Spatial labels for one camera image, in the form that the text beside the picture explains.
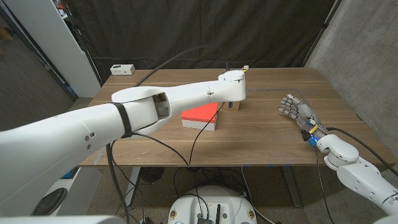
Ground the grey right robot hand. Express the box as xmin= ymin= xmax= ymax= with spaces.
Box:
xmin=278 ymin=93 xmax=328 ymax=144

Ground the wooden coin box with slots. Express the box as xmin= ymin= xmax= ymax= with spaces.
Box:
xmin=221 ymin=100 xmax=241 ymax=112

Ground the red and white box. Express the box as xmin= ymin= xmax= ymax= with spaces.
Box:
xmin=180 ymin=103 xmax=219 ymax=132

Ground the grey table leg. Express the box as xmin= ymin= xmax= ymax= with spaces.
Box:
xmin=279 ymin=166 xmax=303 ymax=208

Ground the black backdrop stand pole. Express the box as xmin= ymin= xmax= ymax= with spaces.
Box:
xmin=300 ymin=0 xmax=343 ymax=68

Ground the black fabric backdrop curtain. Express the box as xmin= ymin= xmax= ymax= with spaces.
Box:
xmin=65 ymin=0 xmax=338 ymax=85

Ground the white robot torso base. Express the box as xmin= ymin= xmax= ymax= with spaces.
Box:
xmin=167 ymin=185 xmax=258 ymax=224

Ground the black round fan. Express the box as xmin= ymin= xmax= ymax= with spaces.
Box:
xmin=139 ymin=167 xmax=165 ymax=184

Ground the white table leg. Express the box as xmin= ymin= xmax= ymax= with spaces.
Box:
xmin=126 ymin=167 xmax=142 ymax=208

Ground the white power strip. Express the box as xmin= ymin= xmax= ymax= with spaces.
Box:
xmin=109 ymin=64 xmax=136 ymax=76

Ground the white cabinet panel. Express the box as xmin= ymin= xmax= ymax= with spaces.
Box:
xmin=2 ymin=0 xmax=102 ymax=99

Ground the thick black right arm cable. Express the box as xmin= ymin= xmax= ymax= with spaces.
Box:
xmin=326 ymin=126 xmax=398 ymax=177

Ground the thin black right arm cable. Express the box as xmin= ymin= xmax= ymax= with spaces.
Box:
xmin=313 ymin=146 xmax=336 ymax=224

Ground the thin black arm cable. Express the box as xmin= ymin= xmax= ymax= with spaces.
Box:
xmin=110 ymin=103 xmax=225 ymax=169
xmin=313 ymin=146 xmax=336 ymax=224

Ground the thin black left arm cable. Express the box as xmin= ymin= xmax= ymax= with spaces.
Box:
xmin=110 ymin=103 xmax=225 ymax=169

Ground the thick grey left arm cable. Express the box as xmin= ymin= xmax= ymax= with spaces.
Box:
xmin=105 ymin=43 xmax=231 ymax=224

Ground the black strap on left arm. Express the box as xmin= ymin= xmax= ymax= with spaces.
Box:
xmin=112 ymin=102 xmax=134 ymax=139

